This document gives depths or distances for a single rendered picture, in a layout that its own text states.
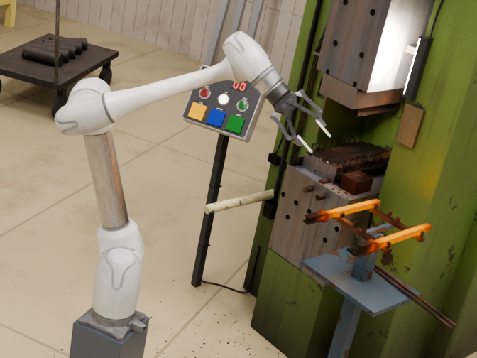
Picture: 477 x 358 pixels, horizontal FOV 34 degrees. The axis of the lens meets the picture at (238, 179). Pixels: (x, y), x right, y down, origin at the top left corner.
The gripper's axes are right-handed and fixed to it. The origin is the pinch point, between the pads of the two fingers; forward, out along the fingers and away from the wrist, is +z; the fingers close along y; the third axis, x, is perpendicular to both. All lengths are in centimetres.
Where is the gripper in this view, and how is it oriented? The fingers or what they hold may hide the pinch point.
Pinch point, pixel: (315, 137)
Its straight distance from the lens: 248.3
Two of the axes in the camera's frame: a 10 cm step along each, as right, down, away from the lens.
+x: -0.6, 1.0, -9.9
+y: -7.6, 6.4, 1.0
